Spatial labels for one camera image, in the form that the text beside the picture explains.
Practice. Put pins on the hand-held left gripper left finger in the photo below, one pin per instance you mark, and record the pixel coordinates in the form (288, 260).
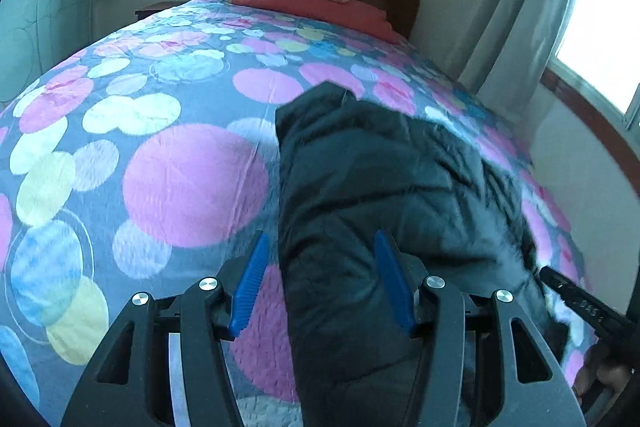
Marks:
(250, 282)

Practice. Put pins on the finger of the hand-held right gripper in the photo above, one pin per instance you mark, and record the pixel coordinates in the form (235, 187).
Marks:
(585, 304)

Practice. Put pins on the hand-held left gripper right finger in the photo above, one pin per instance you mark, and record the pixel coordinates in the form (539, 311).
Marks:
(392, 282)

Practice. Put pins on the black puffer jacket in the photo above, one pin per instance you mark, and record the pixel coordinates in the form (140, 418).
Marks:
(380, 187)

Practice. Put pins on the person's right hand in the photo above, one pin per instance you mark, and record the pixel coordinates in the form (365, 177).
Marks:
(615, 376)

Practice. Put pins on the bed with dotted quilt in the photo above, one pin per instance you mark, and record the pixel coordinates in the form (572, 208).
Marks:
(150, 147)

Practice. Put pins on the window with brown sill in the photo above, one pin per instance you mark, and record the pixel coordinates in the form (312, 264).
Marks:
(600, 37)

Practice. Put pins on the red pillow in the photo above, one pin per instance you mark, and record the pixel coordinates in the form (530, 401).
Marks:
(310, 4)

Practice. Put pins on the brown wooden nightstand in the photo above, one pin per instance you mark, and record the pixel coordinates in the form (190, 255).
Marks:
(155, 9)

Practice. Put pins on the grey curtain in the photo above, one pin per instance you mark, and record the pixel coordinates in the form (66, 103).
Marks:
(520, 7)

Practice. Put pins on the wardrobe with circle-pattern doors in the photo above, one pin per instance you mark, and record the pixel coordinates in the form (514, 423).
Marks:
(40, 7)

